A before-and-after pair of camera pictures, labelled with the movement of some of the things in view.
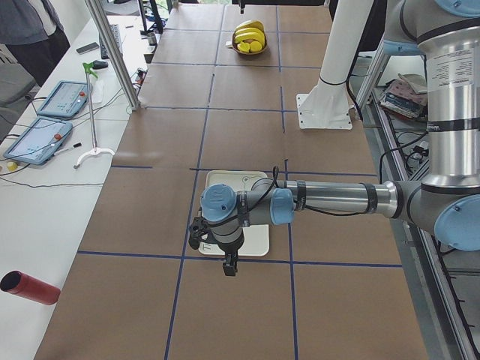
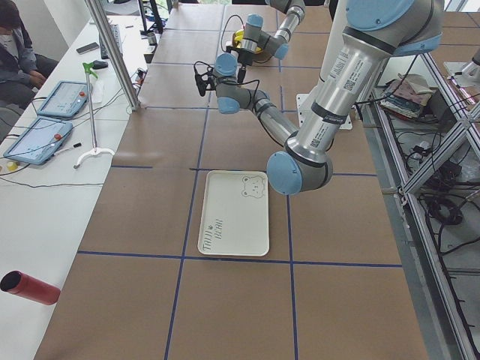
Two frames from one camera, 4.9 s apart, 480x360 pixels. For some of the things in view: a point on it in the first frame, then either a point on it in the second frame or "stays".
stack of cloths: x=406 y=96 stays
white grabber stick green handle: x=88 y=67 stays
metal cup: x=151 y=39 stays
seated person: x=31 y=31 → x=22 y=70
